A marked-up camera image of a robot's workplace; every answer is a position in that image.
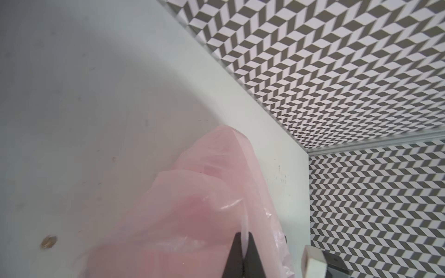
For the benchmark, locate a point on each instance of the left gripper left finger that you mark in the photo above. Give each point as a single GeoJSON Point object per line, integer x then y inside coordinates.
{"type": "Point", "coordinates": [234, 264]}

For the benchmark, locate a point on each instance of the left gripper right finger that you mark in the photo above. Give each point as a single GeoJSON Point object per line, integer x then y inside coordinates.
{"type": "Point", "coordinates": [253, 267]}

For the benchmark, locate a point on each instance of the pink plastic bag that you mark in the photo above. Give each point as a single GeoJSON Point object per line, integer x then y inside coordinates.
{"type": "Point", "coordinates": [184, 226]}

